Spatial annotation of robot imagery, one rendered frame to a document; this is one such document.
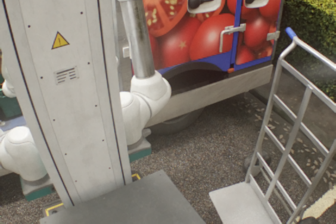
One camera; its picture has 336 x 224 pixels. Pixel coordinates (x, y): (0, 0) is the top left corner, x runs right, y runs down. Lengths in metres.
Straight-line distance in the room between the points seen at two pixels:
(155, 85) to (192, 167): 1.15
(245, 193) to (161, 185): 1.16
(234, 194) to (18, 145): 1.59
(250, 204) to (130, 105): 1.31
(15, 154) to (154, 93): 0.68
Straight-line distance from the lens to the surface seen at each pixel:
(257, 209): 2.13
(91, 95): 0.93
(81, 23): 0.81
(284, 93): 3.23
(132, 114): 1.19
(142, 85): 1.28
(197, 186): 2.17
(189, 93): 2.21
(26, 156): 1.15
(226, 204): 2.10
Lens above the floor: 1.75
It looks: 36 degrees down
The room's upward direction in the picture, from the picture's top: straight up
